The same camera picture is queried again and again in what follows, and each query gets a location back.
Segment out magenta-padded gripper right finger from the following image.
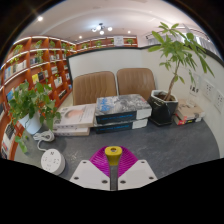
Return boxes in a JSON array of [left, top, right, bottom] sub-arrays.
[[116, 145, 159, 192]]

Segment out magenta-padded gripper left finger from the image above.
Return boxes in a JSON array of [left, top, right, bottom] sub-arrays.
[[68, 145, 112, 192]]

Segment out small yellow charger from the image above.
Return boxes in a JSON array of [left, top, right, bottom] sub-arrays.
[[104, 145, 123, 167]]

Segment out thin white book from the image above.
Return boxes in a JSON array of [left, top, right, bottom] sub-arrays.
[[53, 126, 92, 137]]

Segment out thick dark blue book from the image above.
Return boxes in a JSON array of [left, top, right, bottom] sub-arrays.
[[93, 118, 149, 135]]

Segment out white book with pink cover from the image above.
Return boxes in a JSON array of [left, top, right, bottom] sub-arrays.
[[53, 103, 98, 130]]

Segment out tall plant in black pot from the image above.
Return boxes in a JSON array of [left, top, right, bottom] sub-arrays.
[[146, 21, 215, 127]]

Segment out thick dark grey-covered book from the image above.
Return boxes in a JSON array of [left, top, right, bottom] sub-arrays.
[[94, 93, 153, 126]]

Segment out stack of red-edged books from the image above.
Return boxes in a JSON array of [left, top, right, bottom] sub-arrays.
[[173, 99, 207, 127]]

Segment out tan leather chair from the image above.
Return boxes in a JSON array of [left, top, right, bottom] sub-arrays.
[[72, 70, 118, 106], [116, 67, 157, 101]]

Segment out pothos plant in white pot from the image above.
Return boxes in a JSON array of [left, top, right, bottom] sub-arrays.
[[7, 81, 62, 154]]

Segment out clear acrylic sign stand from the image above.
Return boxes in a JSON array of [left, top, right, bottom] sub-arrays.
[[187, 73, 202, 100]]

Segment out orange wooden bookshelf unit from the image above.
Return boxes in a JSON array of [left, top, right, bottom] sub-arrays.
[[0, 34, 138, 161]]

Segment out multi-bulb ceiling lamp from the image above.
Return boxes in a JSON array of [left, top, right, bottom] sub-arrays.
[[91, 22, 114, 36]]

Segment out recessed ceiling spotlights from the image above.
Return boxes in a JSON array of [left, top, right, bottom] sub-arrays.
[[36, 15, 133, 40]]

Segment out white power strip cable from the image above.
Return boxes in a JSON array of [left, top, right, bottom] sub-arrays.
[[32, 129, 56, 152]]

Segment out white wall outlet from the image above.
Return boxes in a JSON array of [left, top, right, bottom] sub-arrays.
[[214, 89, 224, 113], [203, 79, 216, 101]]

